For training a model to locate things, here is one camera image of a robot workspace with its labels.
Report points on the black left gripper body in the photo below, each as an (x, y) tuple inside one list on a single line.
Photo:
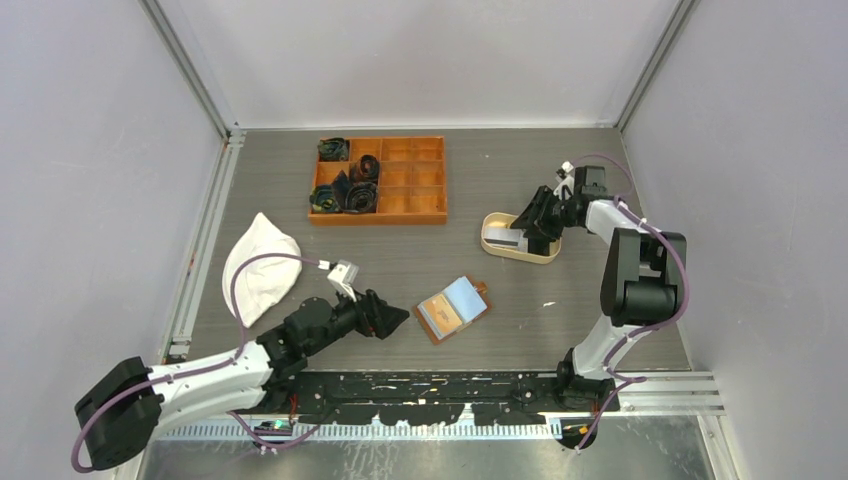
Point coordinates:
[(349, 315)]

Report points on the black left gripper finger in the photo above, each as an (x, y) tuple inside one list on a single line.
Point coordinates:
[(384, 319), (370, 301)]

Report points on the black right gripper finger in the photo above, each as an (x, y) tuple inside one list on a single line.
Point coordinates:
[(538, 216), (541, 239)]

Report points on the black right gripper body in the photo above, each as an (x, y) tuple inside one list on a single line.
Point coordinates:
[(561, 214)]

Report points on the white credit card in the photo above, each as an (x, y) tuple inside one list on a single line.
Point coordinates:
[(501, 236)]

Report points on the beige oval tray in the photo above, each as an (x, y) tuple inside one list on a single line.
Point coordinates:
[(506, 219)]

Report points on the brown leather card holder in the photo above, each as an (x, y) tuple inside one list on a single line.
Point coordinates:
[(453, 309)]

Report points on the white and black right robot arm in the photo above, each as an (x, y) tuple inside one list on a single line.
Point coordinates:
[(643, 283)]

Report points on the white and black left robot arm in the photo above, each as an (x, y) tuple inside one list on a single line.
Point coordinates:
[(134, 404)]

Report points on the white cloth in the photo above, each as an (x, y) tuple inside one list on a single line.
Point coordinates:
[(263, 283)]

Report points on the orange wooden compartment box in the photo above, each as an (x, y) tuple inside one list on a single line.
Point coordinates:
[(412, 186)]

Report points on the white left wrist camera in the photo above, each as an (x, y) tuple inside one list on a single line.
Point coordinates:
[(341, 276)]

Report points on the aluminium frame rail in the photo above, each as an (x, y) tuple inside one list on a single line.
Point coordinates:
[(663, 394)]

